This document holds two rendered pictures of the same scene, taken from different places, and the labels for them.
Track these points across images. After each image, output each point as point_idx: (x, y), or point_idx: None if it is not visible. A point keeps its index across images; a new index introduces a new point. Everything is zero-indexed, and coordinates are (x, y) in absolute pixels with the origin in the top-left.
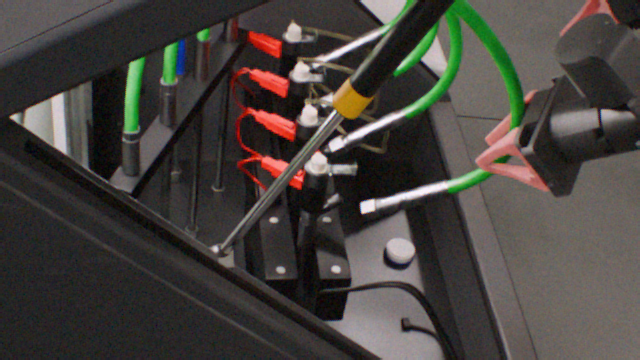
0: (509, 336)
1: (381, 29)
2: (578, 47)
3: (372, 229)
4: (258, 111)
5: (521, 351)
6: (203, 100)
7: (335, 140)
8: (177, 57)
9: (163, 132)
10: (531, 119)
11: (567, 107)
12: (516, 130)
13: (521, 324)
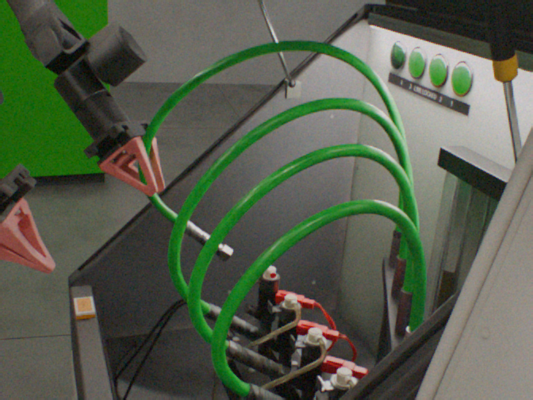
0: (96, 344)
1: (247, 383)
2: (136, 46)
3: None
4: (338, 334)
5: (89, 337)
6: (387, 327)
7: (262, 329)
8: (401, 236)
9: None
10: (142, 128)
11: (121, 111)
12: None
13: (83, 352)
